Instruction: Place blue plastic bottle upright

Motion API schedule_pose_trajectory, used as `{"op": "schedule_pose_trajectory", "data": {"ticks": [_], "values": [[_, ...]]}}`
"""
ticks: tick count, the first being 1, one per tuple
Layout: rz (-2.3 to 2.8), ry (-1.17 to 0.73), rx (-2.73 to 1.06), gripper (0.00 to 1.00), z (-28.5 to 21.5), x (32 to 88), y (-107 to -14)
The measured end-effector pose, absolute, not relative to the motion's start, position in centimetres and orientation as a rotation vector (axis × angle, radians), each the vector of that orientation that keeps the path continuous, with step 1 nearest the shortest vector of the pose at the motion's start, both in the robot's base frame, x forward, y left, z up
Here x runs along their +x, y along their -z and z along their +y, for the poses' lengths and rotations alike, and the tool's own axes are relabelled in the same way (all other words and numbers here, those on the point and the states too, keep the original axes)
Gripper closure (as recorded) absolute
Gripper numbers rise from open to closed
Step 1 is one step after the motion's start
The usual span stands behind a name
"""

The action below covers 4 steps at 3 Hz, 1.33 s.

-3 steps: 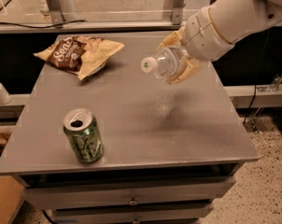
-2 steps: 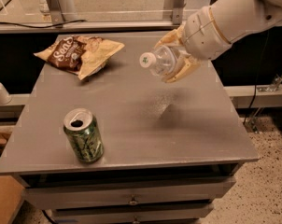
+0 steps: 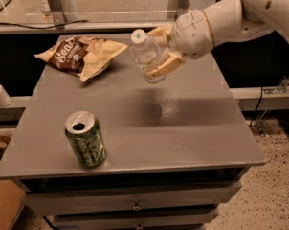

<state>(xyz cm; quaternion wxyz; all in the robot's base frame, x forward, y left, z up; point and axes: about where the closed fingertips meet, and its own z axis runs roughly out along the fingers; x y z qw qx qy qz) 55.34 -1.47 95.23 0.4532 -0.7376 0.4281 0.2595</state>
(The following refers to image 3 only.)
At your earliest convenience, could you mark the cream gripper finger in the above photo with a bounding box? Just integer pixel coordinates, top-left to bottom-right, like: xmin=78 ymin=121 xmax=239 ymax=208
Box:
xmin=145 ymin=50 xmax=184 ymax=80
xmin=147 ymin=25 xmax=172 ymax=47

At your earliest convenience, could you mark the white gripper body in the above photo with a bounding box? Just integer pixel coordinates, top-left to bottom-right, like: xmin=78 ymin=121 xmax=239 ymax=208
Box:
xmin=169 ymin=10 xmax=214 ymax=59

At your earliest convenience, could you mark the clear plastic water bottle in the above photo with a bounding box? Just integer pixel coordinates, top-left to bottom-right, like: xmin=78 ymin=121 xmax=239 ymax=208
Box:
xmin=130 ymin=29 xmax=166 ymax=83

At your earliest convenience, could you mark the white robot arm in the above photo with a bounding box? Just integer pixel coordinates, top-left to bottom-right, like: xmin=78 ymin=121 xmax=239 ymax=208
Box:
xmin=145 ymin=0 xmax=289 ymax=80

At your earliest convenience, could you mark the brown and cream chip bag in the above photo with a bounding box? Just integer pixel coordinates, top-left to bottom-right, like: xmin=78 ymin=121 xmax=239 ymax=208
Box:
xmin=34 ymin=36 xmax=127 ymax=82

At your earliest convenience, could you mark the grey drawer cabinet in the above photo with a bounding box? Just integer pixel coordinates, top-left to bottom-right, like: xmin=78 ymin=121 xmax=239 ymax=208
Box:
xmin=0 ymin=31 xmax=267 ymax=230

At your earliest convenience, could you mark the green soda can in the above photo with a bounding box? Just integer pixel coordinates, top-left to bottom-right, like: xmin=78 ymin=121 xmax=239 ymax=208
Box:
xmin=65 ymin=111 xmax=106 ymax=168

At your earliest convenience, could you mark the lower grey drawer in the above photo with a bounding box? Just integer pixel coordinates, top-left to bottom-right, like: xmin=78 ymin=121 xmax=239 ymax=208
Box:
xmin=55 ymin=208 xmax=218 ymax=230

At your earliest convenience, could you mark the grey drawer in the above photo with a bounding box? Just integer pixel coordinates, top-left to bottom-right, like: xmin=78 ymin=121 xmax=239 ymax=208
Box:
xmin=55 ymin=208 xmax=218 ymax=230
xmin=23 ymin=181 xmax=241 ymax=216

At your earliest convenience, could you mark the upper grey drawer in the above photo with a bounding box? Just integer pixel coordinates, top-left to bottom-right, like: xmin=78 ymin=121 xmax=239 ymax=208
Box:
xmin=23 ymin=181 xmax=241 ymax=216

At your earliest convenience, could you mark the cardboard box at left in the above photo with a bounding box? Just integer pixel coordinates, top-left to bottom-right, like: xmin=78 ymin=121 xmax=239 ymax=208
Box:
xmin=0 ymin=180 xmax=24 ymax=230

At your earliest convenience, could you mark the left metal bracket post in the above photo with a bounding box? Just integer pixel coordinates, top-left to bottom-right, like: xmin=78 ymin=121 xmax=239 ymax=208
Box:
xmin=47 ymin=0 xmax=65 ymax=27

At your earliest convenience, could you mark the black cable on ledge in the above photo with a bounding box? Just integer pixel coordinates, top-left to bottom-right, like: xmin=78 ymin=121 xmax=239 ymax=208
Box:
xmin=0 ymin=19 xmax=90 ymax=30

